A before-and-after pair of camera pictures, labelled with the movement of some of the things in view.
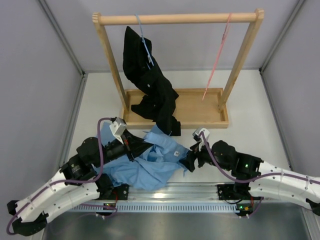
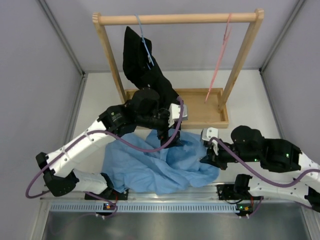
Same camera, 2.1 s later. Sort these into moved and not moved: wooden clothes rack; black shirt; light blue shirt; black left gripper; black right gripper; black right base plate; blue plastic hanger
Moved: light blue shirt; black right gripper; black left gripper
Not moved: black right base plate; wooden clothes rack; blue plastic hanger; black shirt
